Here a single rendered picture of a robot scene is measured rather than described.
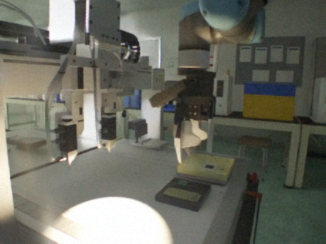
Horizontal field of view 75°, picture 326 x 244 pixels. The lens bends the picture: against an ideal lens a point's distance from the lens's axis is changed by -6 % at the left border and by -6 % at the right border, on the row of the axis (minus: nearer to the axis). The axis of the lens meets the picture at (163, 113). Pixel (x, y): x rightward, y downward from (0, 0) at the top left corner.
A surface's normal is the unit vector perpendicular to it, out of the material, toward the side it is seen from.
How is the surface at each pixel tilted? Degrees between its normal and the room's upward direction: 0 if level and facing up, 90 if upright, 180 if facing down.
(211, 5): 90
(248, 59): 90
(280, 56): 90
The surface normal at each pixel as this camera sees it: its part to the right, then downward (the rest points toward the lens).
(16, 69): 0.90, 0.08
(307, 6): -0.44, 0.11
